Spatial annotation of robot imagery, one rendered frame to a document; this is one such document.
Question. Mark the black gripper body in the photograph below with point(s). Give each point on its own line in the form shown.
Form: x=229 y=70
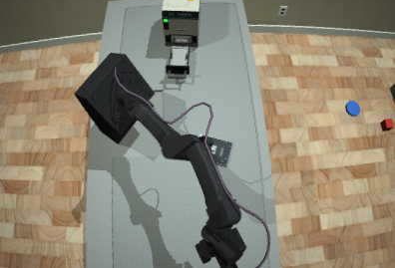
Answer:
x=202 y=251

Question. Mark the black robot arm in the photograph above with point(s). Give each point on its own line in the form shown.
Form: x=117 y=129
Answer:
x=222 y=213

